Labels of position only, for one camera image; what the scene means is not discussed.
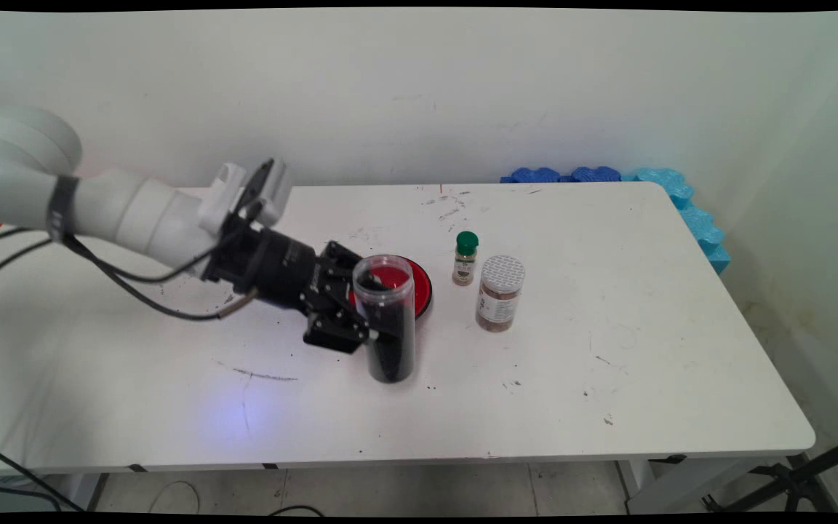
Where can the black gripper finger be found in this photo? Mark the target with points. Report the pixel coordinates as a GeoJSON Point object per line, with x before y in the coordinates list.
{"type": "Point", "coordinates": [342, 266]}
{"type": "Point", "coordinates": [335, 335]}

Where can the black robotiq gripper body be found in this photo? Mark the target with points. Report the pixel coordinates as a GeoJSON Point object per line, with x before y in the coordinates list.
{"type": "Point", "coordinates": [273, 266]}

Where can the clear plastic jar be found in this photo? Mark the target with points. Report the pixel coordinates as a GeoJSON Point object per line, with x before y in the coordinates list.
{"type": "Point", "coordinates": [390, 349]}

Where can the white kinova robot arm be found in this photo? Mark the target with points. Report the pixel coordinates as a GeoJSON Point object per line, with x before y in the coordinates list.
{"type": "Point", "coordinates": [142, 211]}

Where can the red bowl with black rim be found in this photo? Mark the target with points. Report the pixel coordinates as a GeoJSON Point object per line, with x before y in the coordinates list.
{"type": "Point", "coordinates": [423, 287]}

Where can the green cap spice bottle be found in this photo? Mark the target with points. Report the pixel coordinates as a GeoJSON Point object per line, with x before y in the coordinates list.
{"type": "Point", "coordinates": [465, 269]}

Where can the white lid spice jar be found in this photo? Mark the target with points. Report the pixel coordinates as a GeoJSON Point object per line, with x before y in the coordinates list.
{"type": "Point", "coordinates": [499, 302]}

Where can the dark blue foam mat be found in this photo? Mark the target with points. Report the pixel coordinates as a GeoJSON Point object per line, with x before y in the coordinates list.
{"type": "Point", "coordinates": [535, 175]}
{"type": "Point", "coordinates": [595, 174]}

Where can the white table leg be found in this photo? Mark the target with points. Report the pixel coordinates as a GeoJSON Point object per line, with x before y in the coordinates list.
{"type": "Point", "coordinates": [84, 491]}

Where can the cyan foam mat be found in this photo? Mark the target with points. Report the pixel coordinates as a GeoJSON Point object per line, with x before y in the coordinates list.
{"type": "Point", "coordinates": [688, 211]}

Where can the black tripod stand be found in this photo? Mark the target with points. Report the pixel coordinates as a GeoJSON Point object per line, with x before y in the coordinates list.
{"type": "Point", "coordinates": [797, 480]}

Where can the white table leg frame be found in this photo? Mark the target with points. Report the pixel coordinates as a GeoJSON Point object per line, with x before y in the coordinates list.
{"type": "Point", "coordinates": [673, 487]}

